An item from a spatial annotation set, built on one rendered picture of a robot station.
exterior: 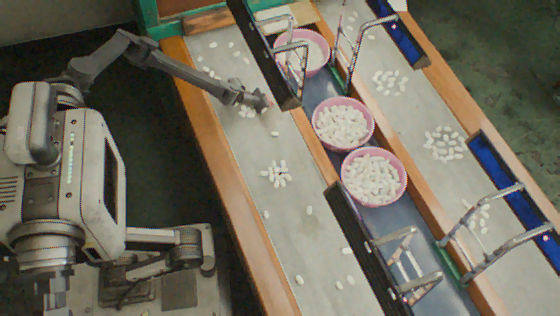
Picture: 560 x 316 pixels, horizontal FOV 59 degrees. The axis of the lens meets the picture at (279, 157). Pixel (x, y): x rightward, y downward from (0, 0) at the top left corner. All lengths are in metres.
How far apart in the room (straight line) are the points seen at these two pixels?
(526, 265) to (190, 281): 1.31
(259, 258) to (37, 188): 0.87
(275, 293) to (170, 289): 0.52
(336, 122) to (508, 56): 1.89
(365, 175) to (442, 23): 2.00
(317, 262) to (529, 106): 2.13
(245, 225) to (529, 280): 1.08
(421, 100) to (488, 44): 1.56
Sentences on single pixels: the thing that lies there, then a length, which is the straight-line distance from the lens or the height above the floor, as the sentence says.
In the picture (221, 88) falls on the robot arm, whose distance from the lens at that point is 1.98.
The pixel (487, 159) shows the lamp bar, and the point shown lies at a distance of 1.85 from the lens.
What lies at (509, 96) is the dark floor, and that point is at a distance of 3.59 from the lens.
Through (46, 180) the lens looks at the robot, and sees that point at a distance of 1.30.
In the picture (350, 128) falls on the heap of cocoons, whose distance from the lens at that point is 2.19.
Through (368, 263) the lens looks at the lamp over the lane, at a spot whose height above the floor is 1.08.
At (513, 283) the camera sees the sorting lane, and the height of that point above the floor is 0.74.
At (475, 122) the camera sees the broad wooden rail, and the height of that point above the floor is 0.76.
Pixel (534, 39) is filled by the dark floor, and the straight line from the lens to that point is 4.03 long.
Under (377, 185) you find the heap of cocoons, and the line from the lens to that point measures 2.06.
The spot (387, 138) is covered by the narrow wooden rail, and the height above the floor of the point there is 0.76.
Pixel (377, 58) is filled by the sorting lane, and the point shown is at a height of 0.74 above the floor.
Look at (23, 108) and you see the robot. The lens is 1.18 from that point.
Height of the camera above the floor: 2.51
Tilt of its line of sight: 59 degrees down
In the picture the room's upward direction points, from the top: 5 degrees clockwise
